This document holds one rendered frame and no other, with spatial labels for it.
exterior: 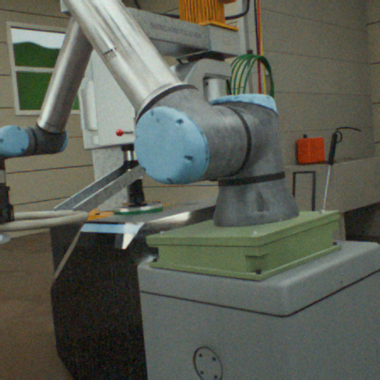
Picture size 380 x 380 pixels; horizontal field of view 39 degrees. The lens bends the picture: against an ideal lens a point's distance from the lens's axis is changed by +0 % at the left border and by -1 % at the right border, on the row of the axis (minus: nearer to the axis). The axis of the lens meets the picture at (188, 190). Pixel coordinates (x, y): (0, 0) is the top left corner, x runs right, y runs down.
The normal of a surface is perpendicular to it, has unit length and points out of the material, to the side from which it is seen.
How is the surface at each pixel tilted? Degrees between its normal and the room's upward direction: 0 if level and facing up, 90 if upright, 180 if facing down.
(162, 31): 90
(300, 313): 90
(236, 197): 70
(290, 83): 90
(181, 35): 90
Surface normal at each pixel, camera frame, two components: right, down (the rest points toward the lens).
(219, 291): -0.69, 0.11
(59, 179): 0.72, -0.01
